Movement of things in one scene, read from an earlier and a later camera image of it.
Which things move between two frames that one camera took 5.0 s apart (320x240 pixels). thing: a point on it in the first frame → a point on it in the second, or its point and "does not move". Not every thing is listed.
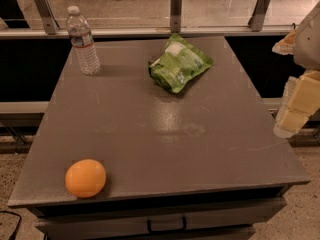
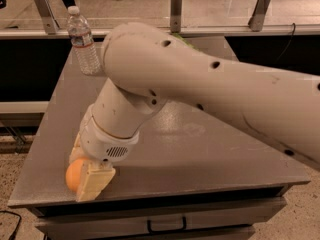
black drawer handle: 167,230 does not move
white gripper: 308,44 → 101,144
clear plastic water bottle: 82,42 does not move
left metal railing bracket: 45,10 does not move
